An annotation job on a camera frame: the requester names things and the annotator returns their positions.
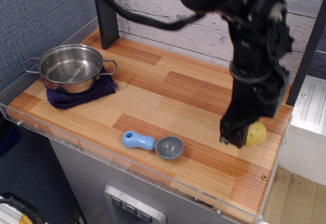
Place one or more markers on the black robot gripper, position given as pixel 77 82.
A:
pixel 253 98

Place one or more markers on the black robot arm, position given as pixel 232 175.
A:
pixel 260 38

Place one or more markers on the white side cabinet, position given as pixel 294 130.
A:
pixel 303 150

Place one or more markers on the blue grey ice cream scoop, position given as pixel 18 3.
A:
pixel 167 148

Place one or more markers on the clear acrylic edge guard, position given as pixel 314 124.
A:
pixel 210 182

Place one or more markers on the purple folded cloth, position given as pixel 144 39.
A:
pixel 101 87

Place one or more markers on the silver dispenser button panel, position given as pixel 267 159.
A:
pixel 133 206

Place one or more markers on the stainless steel pot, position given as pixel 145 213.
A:
pixel 71 69

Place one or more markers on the yellow object bottom left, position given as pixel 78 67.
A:
pixel 25 220

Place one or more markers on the dark right shelf post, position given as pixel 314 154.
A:
pixel 308 56

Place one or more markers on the dark shelf post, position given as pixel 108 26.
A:
pixel 108 23
pixel 308 56

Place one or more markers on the dark left shelf post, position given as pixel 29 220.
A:
pixel 108 23

